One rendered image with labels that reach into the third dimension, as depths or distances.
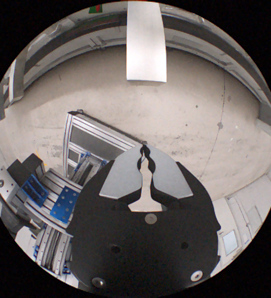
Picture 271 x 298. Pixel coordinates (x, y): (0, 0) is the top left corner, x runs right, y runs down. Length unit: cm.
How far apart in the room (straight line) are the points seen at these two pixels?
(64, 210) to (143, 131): 92
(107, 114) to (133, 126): 28
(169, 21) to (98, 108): 92
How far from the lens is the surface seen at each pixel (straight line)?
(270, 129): 232
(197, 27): 43
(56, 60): 125
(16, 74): 27
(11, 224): 61
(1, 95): 51
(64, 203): 49
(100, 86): 101
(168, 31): 53
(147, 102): 94
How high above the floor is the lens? 94
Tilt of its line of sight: 59 degrees down
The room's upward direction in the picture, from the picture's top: 174 degrees counter-clockwise
